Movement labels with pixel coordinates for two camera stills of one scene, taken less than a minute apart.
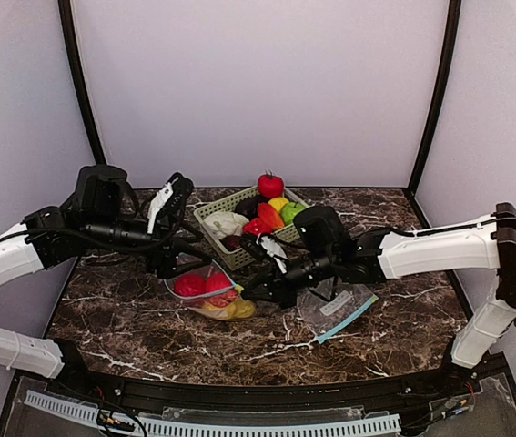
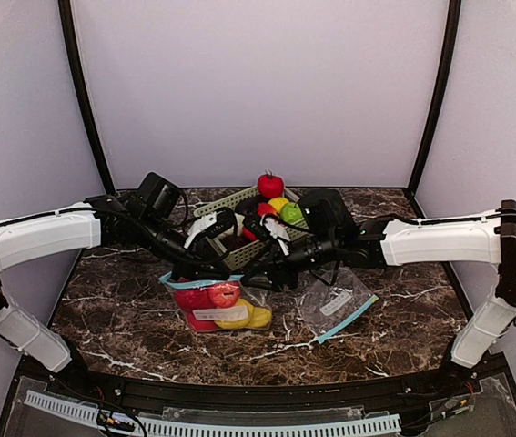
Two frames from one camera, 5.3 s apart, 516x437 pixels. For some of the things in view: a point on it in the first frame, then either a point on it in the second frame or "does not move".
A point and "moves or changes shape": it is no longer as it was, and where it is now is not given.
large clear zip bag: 210,292 moves or changes shape
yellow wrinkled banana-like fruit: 226,307 → 261,317
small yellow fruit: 278,202 does not move
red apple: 225,299 → 200,325
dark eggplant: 249,207 does not move
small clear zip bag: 323,317 does not move
